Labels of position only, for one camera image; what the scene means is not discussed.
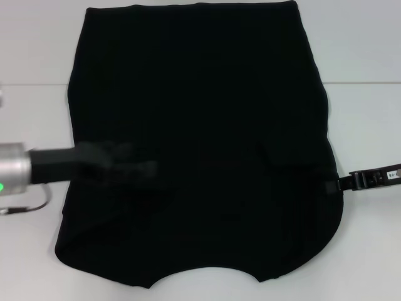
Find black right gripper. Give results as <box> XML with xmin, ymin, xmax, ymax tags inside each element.
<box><xmin>325</xmin><ymin>162</ymin><xmax>401</xmax><ymax>193</ymax></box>

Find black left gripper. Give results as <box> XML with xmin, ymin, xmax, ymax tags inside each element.
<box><xmin>28</xmin><ymin>142</ymin><xmax>158</xmax><ymax>189</ymax></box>

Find black t-shirt with white print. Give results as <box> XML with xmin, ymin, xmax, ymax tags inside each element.
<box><xmin>53</xmin><ymin>0</ymin><xmax>345</xmax><ymax>282</ymax></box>

